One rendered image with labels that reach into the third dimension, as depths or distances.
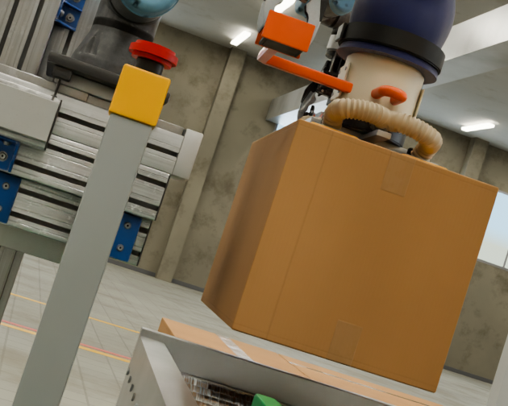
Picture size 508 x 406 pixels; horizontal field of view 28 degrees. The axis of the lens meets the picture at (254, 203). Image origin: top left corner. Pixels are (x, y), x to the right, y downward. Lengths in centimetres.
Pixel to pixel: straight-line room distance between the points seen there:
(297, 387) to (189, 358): 22
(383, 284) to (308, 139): 30
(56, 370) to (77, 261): 15
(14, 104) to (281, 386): 77
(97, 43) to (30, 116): 23
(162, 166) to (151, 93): 47
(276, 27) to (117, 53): 29
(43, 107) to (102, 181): 36
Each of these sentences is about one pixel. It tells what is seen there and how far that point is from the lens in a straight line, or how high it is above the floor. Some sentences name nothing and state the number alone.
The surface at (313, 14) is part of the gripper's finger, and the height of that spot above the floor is 125.
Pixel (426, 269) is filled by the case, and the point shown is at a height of 88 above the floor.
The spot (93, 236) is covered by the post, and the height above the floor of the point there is 76.
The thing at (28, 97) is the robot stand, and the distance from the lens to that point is 172.
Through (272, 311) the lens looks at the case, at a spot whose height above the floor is 72.
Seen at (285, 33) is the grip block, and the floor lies 119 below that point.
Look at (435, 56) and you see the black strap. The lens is 212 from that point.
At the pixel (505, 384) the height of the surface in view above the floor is 61.
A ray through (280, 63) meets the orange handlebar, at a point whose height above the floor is 120.
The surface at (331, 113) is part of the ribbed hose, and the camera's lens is 197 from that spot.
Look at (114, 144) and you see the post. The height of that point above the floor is 89.
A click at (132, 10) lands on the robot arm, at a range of 178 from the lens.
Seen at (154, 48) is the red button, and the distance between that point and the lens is 140.
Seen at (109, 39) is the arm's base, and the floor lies 110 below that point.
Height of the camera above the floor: 79
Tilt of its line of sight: 3 degrees up
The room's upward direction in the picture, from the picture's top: 18 degrees clockwise
